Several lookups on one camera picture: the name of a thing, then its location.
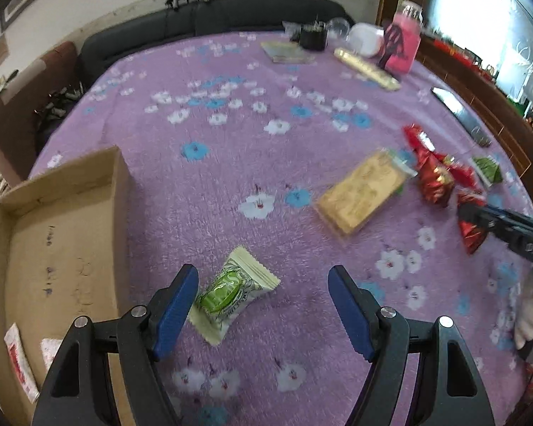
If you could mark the small green packet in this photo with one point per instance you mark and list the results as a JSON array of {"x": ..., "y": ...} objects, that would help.
[{"x": 488, "y": 168}]

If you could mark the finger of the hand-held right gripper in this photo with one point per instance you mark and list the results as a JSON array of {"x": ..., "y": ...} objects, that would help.
[
  {"x": 479, "y": 219},
  {"x": 513, "y": 215}
]

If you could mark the green snack packet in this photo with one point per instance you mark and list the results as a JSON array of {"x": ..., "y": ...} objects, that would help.
[{"x": 231, "y": 295}]

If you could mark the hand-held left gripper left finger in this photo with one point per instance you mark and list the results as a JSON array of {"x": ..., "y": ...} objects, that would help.
[{"x": 174, "y": 315}]

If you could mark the cardboard box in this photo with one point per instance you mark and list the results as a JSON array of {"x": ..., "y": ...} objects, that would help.
[{"x": 57, "y": 248}]

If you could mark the brown armchair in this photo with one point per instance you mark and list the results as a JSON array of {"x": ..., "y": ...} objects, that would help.
[{"x": 22, "y": 111}]

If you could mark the red candy packet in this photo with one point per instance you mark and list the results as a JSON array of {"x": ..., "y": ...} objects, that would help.
[
  {"x": 419, "y": 137},
  {"x": 471, "y": 226},
  {"x": 435, "y": 182},
  {"x": 464, "y": 173}
]

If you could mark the black sofa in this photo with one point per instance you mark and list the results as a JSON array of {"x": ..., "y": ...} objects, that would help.
[{"x": 213, "y": 20}]

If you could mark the clear glass cup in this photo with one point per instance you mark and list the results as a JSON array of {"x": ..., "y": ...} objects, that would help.
[{"x": 338, "y": 29}]

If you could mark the golden biscuit packet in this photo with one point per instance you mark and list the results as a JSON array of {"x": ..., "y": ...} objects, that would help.
[{"x": 364, "y": 191}]

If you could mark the small white pink packet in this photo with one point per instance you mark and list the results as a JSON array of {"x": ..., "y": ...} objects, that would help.
[{"x": 51, "y": 353}]

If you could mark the person's right hand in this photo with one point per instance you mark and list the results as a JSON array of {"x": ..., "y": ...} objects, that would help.
[{"x": 527, "y": 315}]

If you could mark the pink bottle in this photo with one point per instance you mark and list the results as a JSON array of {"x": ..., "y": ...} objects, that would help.
[{"x": 402, "y": 40}]

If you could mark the black holder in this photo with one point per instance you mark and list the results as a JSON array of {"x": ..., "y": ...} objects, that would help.
[{"x": 313, "y": 37}]

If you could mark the white red snack packet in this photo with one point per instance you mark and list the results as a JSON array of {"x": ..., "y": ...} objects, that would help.
[{"x": 20, "y": 361}]

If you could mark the wooden cabinet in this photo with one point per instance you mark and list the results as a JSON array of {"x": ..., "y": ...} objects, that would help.
[{"x": 484, "y": 93}]

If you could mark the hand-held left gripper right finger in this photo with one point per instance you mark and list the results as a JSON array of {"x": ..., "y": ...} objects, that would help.
[{"x": 351, "y": 315}]

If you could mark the white bowl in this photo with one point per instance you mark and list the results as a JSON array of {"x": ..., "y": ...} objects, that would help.
[{"x": 366, "y": 40}]

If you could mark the purple floral tablecloth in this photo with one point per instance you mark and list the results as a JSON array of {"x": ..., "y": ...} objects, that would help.
[{"x": 257, "y": 151}]

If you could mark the long gold box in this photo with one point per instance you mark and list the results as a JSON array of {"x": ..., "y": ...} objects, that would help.
[{"x": 366, "y": 67}]

